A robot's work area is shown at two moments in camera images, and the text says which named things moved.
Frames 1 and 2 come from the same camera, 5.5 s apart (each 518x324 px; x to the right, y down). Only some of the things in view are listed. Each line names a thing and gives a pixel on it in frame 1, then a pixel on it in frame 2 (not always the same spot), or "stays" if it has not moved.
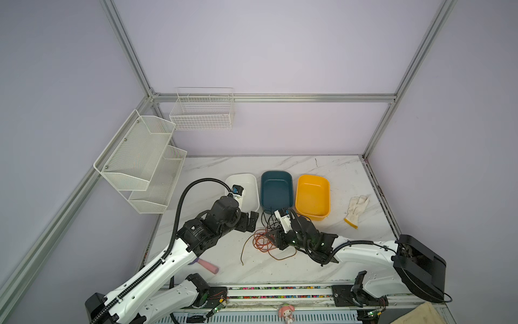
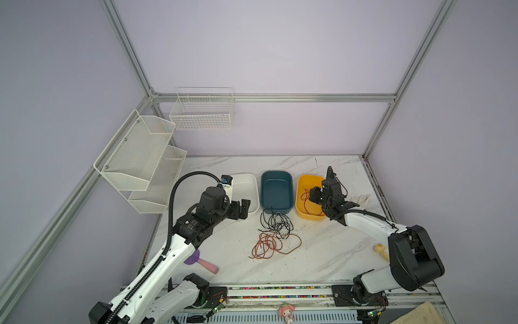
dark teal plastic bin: [276, 190] stays
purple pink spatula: [206, 264] stays
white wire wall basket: [203, 109] stays
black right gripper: [278, 237] → [315, 190]
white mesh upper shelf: [129, 162] stays
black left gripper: [243, 225] → [235, 214]
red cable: [262, 242] → [305, 201]
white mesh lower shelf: [155, 198] stays
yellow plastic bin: [312, 196] stays
